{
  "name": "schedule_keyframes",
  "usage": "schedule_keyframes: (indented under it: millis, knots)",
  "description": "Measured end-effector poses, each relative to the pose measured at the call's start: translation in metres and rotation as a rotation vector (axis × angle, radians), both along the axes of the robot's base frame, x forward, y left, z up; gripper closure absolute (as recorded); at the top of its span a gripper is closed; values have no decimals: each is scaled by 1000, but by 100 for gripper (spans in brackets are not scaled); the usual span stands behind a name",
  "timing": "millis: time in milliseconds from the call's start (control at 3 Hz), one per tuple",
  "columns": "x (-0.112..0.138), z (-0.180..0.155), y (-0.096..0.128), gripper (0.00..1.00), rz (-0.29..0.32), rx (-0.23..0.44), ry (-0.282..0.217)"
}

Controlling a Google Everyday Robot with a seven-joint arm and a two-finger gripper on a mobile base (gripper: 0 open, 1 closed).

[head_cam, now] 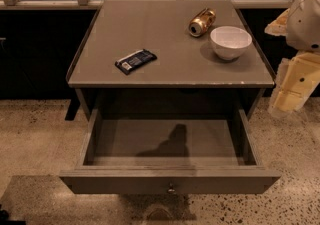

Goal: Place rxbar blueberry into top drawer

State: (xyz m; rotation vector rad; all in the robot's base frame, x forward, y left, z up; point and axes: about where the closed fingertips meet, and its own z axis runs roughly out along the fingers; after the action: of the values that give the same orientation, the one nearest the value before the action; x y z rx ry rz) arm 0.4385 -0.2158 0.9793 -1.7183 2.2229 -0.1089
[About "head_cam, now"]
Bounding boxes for white ceramic bowl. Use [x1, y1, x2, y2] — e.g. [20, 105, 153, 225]
[210, 26, 252, 60]

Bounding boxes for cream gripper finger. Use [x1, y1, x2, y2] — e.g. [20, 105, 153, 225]
[268, 51, 320, 117]
[264, 9, 289, 36]

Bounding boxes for small metal drawer knob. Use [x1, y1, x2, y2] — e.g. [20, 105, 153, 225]
[167, 183, 176, 194]

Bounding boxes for blue rxbar blueberry wrapper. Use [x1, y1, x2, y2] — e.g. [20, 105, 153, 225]
[115, 49, 157, 75]

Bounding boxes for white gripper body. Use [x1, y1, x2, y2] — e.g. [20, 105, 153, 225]
[286, 0, 320, 52]

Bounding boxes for grey wooden cabinet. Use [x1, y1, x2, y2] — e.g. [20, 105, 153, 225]
[67, 0, 274, 116]

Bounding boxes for gold soda can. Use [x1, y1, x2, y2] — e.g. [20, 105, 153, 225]
[188, 8, 216, 37]

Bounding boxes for open grey top drawer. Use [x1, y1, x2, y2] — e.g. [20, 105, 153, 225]
[60, 108, 281, 195]

